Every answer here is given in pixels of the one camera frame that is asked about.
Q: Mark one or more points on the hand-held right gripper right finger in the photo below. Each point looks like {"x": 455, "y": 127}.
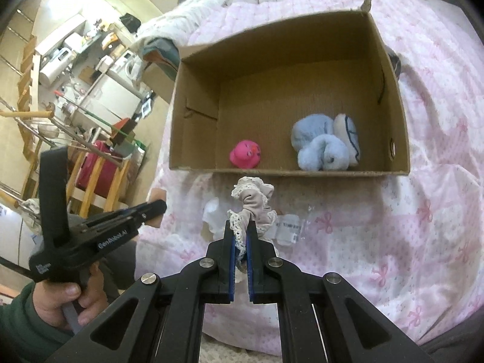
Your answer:
{"x": 252, "y": 264}

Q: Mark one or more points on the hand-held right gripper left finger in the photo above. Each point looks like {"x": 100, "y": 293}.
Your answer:
{"x": 229, "y": 264}

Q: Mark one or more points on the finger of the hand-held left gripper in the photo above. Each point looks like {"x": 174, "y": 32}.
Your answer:
{"x": 124, "y": 213}
{"x": 53, "y": 196}

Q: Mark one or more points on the beige soft tube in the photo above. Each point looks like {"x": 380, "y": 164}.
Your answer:
{"x": 157, "y": 196}

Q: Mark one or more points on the clear plastic packet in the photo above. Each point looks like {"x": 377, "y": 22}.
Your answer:
{"x": 289, "y": 230}

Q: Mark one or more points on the beige lace-trimmed scrunchie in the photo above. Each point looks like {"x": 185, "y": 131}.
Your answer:
{"x": 253, "y": 200}

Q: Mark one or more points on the brown cardboard box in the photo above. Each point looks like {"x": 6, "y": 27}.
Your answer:
{"x": 264, "y": 102}

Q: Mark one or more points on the person's left forearm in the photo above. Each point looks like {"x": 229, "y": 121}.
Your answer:
{"x": 22, "y": 329}

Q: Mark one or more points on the person's left hand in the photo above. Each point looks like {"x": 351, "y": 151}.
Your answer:
{"x": 49, "y": 302}

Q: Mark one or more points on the yellow wooden rack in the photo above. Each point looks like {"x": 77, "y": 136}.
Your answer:
{"x": 113, "y": 193}

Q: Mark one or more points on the red suitcase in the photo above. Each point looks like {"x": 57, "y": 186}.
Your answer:
{"x": 94, "y": 166}

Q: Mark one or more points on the pink rubber duck toy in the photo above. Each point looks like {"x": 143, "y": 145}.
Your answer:
{"x": 245, "y": 155}

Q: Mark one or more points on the wooden ladder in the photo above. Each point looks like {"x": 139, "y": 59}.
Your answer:
{"x": 35, "y": 83}

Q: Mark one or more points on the white floor cabinet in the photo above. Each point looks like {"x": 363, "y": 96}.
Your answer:
{"x": 113, "y": 98}

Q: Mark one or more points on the white water heater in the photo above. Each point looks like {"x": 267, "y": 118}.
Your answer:
{"x": 51, "y": 72}

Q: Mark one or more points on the light blue plush toy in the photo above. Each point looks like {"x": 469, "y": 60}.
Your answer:
{"x": 314, "y": 136}

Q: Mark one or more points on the white washing machine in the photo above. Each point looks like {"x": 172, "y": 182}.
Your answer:
{"x": 132, "y": 68}

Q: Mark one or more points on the white plush with dark stripe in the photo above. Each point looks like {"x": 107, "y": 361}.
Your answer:
{"x": 348, "y": 132}

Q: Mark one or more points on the teal cloth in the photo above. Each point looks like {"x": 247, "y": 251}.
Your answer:
{"x": 162, "y": 51}

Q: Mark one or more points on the pink bow-print blanket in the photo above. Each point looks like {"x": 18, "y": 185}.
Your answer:
{"x": 416, "y": 215}

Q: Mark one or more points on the dark hanging clothes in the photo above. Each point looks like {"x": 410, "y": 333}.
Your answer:
{"x": 130, "y": 22}

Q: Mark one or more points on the white floral duvet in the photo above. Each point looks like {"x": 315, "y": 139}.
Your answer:
{"x": 177, "y": 19}

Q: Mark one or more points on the person's dark pants leg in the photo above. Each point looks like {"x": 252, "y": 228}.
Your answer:
{"x": 457, "y": 340}

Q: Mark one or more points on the dark striped cloth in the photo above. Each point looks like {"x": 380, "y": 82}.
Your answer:
{"x": 394, "y": 62}

